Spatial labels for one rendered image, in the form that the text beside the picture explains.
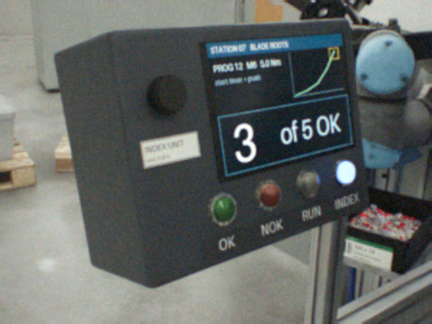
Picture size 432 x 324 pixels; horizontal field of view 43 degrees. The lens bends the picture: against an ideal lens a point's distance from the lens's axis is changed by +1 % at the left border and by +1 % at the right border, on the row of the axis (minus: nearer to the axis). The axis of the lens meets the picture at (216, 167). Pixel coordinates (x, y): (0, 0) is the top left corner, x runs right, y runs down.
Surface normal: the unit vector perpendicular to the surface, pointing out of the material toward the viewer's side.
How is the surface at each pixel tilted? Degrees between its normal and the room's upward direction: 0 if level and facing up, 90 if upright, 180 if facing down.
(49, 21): 90
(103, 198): 90
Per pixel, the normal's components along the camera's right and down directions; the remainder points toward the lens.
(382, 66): -0.25, 0.32
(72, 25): 0.38, 0.31
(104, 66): -0.78, 0.19
